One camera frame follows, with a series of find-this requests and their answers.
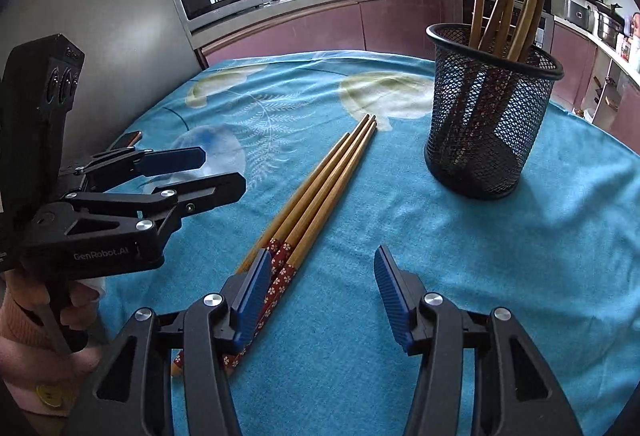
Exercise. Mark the black mesh holder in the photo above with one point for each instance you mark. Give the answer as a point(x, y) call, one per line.
point(490, 136)

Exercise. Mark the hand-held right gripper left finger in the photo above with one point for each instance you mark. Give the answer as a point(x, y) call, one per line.
point(255, 301)

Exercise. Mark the person's left hand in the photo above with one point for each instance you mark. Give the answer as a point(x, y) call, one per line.
point(80, 311)

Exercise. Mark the grey refrigerator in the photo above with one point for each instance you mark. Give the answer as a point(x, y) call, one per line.
point(100, 41)

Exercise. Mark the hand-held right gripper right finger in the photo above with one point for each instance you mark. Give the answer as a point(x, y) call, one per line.
point(392, 301)

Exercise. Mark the steel rice cooker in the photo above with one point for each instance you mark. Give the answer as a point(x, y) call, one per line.
point(577, 14)

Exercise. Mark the steel stock pot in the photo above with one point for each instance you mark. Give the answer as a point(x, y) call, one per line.
point(610, 27)

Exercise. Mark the black smartphone orange case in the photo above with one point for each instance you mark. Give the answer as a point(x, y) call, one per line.
point(127, 139)

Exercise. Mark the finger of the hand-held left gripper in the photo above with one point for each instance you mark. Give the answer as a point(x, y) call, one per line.
point(175, 160)
point(210, 188)

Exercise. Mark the white kitchen countertop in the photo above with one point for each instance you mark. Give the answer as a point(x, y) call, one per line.
point(280, 4)

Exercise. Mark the person's left forearm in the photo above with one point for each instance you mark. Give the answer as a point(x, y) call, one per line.
point(20, 351)

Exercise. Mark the blue floral tablecloth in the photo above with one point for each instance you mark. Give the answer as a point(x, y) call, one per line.
point(380, 226)

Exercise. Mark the pink base cabinets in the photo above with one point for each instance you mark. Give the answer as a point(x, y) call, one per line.
point(575, 61)
point(280, 26)

